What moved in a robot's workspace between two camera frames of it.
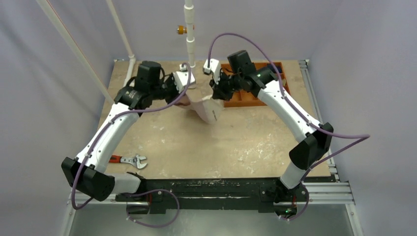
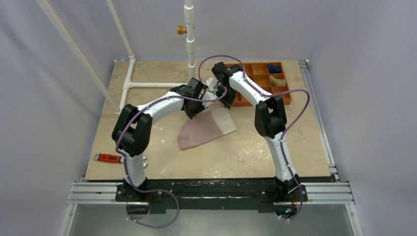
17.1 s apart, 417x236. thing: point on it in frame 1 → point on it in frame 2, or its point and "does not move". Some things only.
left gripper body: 167,90 → 196,107
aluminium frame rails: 339,194 does not move
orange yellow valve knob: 181,29 does not move
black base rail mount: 264,194 does not move
